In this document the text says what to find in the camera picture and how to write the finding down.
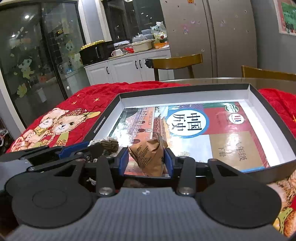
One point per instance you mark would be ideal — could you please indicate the white kitchen cabinet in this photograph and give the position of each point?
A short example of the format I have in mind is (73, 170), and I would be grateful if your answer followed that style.
(129, 68)

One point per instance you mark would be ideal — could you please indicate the wooden chair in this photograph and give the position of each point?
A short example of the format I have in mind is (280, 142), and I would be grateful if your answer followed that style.
(174, 63)
(250, 72)

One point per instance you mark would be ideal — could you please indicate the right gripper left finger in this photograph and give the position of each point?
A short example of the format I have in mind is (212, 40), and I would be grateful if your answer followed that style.
(110, 173)

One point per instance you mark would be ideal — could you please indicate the brown paper pyramid packet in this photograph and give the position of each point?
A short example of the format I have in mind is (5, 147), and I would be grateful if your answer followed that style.
(149, 155)

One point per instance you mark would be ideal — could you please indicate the wooden chair right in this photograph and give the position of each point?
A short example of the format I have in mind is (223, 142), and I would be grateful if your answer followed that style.
(250, 72)

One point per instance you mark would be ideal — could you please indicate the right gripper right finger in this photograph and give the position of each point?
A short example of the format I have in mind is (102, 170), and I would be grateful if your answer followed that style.
(183, 169)

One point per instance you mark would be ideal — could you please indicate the white mug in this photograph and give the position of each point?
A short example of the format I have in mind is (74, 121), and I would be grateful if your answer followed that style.
(116, 53)

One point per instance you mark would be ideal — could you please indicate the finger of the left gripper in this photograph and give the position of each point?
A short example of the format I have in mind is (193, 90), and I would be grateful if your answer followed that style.
(87, 154)
(67, 151)

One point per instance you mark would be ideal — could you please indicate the wooden chair left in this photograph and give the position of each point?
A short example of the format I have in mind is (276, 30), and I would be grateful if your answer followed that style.
(174, 63)

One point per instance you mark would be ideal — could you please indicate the red teddy bear blanket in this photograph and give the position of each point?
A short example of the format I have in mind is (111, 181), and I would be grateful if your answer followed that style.
(62, 204)

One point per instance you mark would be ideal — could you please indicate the glass sliding door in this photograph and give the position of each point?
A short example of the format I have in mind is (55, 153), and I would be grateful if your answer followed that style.
(40, 59)

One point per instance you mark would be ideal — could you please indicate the cream plastic basin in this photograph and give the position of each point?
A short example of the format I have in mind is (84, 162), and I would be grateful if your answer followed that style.
(142, 46)

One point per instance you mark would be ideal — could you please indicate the black microwave oven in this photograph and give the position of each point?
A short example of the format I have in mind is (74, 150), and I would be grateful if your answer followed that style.
(96, 52)

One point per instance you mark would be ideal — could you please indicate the silver double door refrigerator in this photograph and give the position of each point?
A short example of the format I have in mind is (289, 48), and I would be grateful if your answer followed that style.
(222, 31)

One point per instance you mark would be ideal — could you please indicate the black shallow cardboard box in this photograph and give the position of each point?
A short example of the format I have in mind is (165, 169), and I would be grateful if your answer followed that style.
(275, 137)

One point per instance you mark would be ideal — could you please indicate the brown striped scrunchie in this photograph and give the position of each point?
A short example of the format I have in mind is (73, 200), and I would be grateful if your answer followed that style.
(110, 145)

